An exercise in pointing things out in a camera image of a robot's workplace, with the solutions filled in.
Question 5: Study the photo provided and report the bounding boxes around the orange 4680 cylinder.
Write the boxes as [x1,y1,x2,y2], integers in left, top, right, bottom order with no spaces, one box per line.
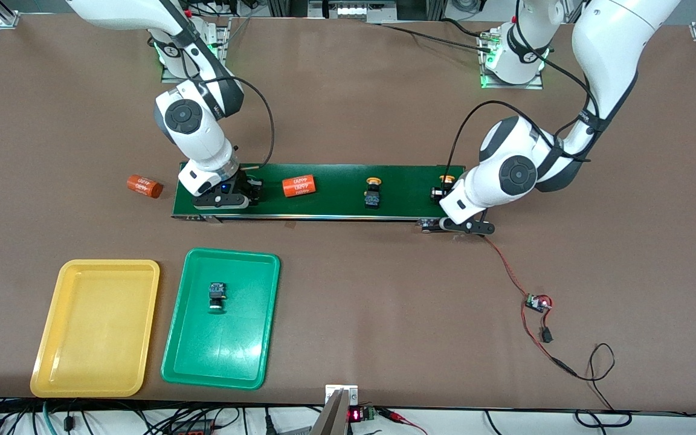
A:
[127,175,164,199]
[282,175,317,198]

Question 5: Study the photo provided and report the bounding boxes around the green push button switch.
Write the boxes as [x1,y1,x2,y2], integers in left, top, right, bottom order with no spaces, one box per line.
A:
[208,282,228,315]

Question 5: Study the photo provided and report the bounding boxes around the green conveyor belt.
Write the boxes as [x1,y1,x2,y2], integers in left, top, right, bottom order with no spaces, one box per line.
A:
[170,162,472,233]

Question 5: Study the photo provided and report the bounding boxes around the small motor controller board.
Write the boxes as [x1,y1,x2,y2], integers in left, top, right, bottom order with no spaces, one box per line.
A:
[524,293,554,314]

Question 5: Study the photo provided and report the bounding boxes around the green plastic tray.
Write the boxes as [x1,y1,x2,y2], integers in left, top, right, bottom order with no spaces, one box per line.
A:
[161,248,281,391]

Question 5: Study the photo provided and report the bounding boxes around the white power strip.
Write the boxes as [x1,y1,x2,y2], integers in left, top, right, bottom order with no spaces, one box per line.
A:
[309,0,397,22]

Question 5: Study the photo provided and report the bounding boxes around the yellow plastic tray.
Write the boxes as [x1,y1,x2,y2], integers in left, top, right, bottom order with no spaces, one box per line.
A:
[30,259,161,398]

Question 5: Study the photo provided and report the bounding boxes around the white mounting plate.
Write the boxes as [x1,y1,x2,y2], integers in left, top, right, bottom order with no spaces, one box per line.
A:
[324,384,359,407]

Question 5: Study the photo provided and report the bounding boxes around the red clip lead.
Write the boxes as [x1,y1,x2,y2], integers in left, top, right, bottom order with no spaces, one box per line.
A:
[378,408,428,435]

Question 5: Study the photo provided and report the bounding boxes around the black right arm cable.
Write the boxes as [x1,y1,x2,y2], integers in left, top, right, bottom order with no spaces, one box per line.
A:
[221,76,276,170]

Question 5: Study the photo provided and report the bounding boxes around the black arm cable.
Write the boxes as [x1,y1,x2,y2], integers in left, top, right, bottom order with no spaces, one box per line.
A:
[221,76,276,170]
[445,36,602,182]

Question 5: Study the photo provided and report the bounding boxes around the red black conveyor power wire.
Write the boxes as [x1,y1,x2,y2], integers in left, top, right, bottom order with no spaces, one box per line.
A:
[482,234,533,300]

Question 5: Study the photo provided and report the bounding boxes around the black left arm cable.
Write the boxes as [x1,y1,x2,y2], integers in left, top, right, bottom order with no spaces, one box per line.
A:
[445,36,602,182]

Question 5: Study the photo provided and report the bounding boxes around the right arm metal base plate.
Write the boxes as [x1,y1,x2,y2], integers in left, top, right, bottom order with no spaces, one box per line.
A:
[161,17,232,84]

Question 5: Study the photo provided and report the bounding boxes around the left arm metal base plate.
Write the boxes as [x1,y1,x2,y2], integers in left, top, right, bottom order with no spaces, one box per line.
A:
[480,30,545,90]

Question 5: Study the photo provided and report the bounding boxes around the black cable across table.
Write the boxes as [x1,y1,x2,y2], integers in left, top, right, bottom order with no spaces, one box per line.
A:
[372,18,500,49]

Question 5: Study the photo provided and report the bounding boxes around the red black wire with plug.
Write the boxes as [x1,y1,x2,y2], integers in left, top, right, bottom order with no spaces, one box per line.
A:
[521,308,578,378]

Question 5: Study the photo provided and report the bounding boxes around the grey metal camera bracket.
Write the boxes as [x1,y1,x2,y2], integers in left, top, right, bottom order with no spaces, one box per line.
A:
[310,388,353,435]

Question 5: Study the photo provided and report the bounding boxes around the black looped power cable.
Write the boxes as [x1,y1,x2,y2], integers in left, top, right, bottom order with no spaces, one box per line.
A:
[565,343,634,428]

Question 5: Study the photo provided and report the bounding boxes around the teal cable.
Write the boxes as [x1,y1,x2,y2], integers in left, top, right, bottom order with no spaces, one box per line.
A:
[42,401,60,435]

